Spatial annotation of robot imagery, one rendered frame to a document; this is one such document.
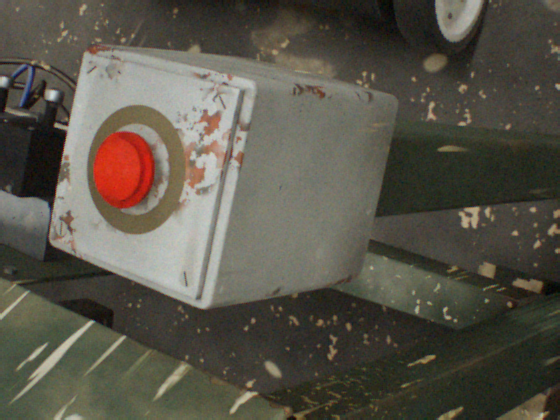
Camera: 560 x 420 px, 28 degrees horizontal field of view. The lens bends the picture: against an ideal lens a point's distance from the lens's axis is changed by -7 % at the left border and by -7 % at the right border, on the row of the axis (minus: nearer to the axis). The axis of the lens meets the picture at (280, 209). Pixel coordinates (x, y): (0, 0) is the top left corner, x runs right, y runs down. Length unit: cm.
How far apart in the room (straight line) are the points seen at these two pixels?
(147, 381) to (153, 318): 105
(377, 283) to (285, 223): 75
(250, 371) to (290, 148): 110
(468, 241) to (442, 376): 59
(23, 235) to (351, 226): 33
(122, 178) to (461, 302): 79
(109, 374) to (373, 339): 88
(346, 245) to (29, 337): 24
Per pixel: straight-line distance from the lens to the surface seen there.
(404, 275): 139
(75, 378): 78
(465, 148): 94
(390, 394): 89
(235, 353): 173
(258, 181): 62
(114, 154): 62
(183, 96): 61
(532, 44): 151
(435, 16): 139
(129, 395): 76
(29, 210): 95
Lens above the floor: 143
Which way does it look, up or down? 59 degrees down
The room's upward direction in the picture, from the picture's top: 94 degrees counter-clockwise
